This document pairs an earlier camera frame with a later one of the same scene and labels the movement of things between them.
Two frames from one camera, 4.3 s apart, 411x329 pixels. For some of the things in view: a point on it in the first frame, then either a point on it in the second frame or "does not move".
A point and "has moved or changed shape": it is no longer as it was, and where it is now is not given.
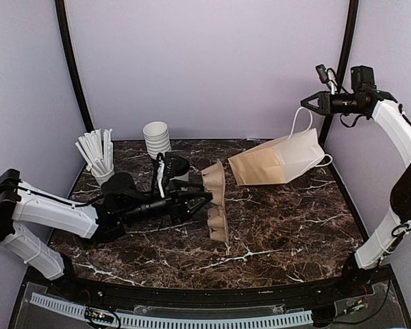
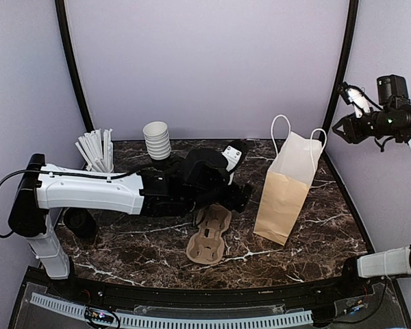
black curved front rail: [314, 290] does not move
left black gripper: [178, 209] to [233, 201]
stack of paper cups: [157, 138] does not move
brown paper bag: [283, 161] to [288, 180]
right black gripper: [325, 104] to [353, 133]
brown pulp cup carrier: [217, 217] has moved or changed shape
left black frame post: [63, 23] does not move
